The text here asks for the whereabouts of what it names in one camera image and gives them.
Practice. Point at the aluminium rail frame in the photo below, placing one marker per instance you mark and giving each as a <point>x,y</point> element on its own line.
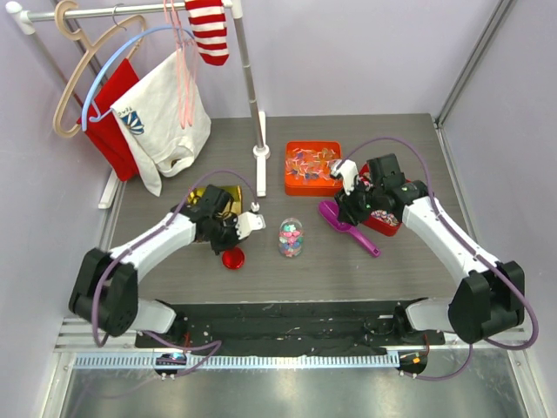
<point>486,382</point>

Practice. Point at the orange candy box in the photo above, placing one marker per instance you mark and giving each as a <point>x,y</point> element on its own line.
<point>308,168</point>

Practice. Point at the red cloth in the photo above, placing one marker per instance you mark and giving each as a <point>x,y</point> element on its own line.
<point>106,134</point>

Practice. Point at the white clothes rack stand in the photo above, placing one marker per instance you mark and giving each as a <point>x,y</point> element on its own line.
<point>25,19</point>

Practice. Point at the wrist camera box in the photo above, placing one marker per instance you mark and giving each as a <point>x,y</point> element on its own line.
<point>249,222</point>
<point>346,171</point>

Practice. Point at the red jar lid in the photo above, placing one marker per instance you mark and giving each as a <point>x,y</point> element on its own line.
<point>233,259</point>

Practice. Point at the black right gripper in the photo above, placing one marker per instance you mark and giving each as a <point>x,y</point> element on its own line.
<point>348,210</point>

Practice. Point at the wooden clothes hanger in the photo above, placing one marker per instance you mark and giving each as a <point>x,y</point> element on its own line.
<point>87,65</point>

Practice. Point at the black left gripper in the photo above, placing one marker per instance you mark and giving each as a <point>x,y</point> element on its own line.
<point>218,247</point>

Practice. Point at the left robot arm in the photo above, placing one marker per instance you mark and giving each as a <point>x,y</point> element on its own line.
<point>107,281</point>

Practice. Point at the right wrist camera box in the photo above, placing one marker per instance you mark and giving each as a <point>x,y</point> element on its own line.
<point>346,171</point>

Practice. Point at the gold tin of star candies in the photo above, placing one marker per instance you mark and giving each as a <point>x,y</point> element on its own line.
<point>235,206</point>

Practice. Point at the red lollipop box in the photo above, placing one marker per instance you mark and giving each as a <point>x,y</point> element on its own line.
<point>380,221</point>

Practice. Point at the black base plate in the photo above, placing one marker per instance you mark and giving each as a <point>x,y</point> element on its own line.
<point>289,329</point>

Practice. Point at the purple plastic scoop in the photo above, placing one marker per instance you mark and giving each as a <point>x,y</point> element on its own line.
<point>329,210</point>

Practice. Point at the red white striped sock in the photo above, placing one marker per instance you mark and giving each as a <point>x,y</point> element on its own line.
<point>208,26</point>

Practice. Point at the white cloth bag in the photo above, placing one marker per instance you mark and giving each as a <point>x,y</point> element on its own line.
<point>147,115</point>

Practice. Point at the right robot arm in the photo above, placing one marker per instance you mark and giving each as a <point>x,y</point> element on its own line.
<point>486,301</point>

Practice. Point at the pink wire hanger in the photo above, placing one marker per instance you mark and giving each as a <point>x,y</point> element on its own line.
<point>186,64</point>

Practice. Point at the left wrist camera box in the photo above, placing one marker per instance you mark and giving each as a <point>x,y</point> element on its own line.
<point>249,222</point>

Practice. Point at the clear plastic jar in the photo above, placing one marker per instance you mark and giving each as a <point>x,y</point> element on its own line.
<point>291,238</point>

